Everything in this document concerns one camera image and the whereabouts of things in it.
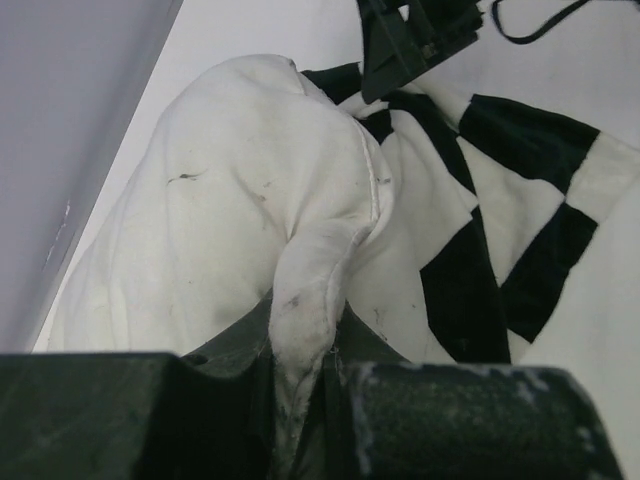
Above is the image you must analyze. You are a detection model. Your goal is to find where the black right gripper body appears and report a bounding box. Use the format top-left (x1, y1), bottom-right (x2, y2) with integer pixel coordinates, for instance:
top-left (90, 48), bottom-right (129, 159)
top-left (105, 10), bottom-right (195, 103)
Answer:
top-left (357, 0), bottom-right (482, 55)

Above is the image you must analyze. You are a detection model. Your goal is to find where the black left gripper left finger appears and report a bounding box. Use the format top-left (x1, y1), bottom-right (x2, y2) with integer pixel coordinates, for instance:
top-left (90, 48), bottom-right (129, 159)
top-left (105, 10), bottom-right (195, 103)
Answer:
top-left (1, 299), bottom-right (272, 479)

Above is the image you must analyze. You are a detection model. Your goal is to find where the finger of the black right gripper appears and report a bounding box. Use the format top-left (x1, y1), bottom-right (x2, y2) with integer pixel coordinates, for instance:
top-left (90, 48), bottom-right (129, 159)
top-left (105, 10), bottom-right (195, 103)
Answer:
top-left (361, 12), bottom-right (425, 103)

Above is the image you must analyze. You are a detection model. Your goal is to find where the black white checkered pillowcase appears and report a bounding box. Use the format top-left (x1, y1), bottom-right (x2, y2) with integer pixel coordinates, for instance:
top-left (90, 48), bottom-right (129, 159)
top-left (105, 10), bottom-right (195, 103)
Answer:
top-left (308, 63), bottom-right (639, 364)

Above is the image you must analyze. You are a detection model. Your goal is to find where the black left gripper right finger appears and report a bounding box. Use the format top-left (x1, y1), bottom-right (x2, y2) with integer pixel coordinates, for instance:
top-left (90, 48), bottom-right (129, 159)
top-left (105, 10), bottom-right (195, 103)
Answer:
top-left (299, 310), bottom-right (623, 479)

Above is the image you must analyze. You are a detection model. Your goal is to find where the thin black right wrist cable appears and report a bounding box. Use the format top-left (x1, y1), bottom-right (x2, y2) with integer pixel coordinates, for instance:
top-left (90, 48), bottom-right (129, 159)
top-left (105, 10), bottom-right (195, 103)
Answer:
top-left (489, 0), bottom-right (589, 45)

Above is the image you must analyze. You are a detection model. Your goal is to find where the white pillow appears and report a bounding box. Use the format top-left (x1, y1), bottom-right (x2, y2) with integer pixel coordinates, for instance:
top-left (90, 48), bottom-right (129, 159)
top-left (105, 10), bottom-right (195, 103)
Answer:
top-left (47, 54), bottom-right (431, 480)

